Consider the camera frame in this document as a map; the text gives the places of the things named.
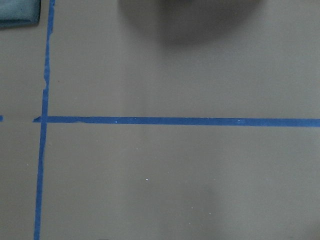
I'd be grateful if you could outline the grey folded cloth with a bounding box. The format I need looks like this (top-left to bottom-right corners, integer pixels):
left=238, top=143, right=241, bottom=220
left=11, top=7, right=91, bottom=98
left=0, top=0, right=41, bottom=28

